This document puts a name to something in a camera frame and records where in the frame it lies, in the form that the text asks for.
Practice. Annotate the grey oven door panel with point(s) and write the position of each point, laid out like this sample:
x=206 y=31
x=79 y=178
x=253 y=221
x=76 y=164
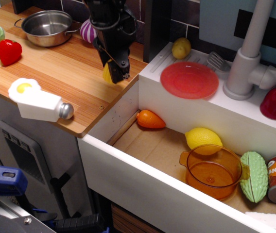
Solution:
x=28 y=155

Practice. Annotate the grey toy spatula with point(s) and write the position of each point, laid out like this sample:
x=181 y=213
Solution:
x=217 y=62

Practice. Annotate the green toy bitter gourd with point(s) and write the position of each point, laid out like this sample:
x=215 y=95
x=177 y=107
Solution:
x=256 y=186

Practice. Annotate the white salt shaker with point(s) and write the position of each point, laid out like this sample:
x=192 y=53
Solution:
x=40 y=105

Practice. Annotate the steel pot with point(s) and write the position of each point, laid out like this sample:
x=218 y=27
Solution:
x=48 y=28

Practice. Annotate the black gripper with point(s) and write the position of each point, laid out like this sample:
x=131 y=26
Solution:
x=112 y=43

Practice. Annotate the toy fried egg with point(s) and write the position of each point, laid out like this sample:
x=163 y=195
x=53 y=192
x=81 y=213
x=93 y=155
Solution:
x=19 y=86

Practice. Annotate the yellow toy corn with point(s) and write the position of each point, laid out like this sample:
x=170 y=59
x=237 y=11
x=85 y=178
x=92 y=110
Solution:
x=107 y=75

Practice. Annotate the orange toy carrot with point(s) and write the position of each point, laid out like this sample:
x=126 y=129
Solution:
x=148 y=119

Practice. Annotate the yellow toy lemon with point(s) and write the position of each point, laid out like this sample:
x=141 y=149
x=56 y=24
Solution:
x=203 y=141

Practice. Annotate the red toy strawberry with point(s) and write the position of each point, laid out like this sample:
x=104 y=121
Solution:
x=10 y=52

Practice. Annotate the red plastic plate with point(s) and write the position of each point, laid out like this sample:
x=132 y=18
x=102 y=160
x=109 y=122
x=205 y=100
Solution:
x=189 y=80

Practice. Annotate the grey toy faucet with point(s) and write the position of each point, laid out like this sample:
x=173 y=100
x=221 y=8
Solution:
x=247 y=70

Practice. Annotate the purple striped toy onion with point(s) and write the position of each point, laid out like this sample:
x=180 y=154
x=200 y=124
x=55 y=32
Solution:
x=87 y=32

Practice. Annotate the orange transparent plastic pot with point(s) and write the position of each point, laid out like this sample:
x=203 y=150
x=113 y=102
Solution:
x=214 y=170

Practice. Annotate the toy potato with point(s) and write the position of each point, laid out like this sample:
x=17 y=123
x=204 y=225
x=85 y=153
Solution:
x=181 y=48

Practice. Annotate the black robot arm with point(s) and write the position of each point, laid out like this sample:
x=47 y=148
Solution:
x=110 y=11

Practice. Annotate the blue clamp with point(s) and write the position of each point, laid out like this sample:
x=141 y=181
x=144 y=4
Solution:
x=12 y=181

